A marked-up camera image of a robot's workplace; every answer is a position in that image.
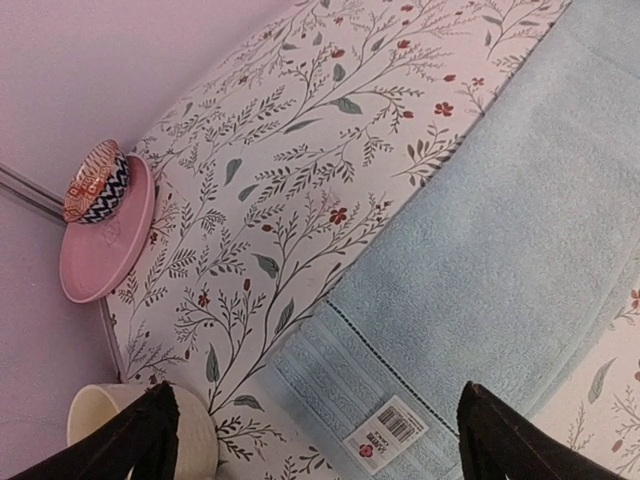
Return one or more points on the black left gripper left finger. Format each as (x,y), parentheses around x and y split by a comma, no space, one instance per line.
(140,442)

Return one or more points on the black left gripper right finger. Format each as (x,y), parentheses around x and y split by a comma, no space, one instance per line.
(496,442)

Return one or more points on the light blue towel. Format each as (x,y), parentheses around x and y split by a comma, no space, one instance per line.
(502,271)

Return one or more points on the cream ceramic mug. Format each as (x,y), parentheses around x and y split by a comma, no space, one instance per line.
(198,451)

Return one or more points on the pink plate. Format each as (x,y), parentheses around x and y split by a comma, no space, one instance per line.
(95,259)

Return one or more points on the floral tablecloth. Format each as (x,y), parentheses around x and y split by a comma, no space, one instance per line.
(280,169)

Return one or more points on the left aluminium frame post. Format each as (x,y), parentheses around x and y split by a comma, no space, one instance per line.
(26,193)

